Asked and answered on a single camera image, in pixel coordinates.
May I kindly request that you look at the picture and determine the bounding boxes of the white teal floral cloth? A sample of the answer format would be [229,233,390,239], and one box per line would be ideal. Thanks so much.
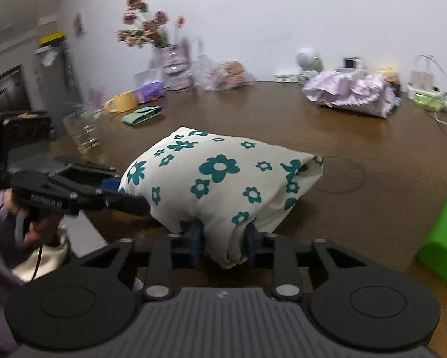
[118,127,324,268]

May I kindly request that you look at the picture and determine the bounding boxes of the person's left hand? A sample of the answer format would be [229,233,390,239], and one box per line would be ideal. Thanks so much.
[3,188,63,247]

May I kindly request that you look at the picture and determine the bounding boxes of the clear drinking glass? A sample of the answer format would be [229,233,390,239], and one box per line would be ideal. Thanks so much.
[62,108,101,154]

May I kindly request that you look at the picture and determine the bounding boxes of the green folded pouch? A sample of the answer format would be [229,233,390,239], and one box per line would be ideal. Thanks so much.
[121,106,164,127]

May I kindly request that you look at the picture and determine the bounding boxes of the yellow mug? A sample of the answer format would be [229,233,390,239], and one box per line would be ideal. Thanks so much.
[104,91,139,114]

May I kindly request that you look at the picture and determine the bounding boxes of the purple tissue pack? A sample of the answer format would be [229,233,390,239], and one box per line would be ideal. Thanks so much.
[134,81,166,104]

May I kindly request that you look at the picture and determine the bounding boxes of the grey cabinet with yellow box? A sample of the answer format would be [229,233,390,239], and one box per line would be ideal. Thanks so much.
[33,32,81,124]

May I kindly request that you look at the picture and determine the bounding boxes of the pink patterned vase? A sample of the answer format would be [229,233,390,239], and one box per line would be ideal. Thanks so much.
[155,44,194,92]

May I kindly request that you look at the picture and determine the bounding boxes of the clear plastic snack bag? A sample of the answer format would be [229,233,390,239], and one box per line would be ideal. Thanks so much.
[194,57,255,91]

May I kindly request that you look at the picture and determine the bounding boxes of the pink artificial flower bouquet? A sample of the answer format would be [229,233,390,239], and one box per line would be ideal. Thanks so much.
[116,0,186,49]

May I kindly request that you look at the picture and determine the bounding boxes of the pink white ruffled dress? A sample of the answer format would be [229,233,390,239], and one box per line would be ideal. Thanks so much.
[302,70,401,119]

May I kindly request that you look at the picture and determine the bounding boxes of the white round desk lamp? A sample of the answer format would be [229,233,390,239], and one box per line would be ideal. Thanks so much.
[295,47,324,86]

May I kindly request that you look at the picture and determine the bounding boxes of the small grey box with screen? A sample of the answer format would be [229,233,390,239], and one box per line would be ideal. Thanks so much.
[335,57,366,73]

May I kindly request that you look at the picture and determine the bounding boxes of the white power strip with chargers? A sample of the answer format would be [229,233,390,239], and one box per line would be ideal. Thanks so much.
[407,54,447,121]

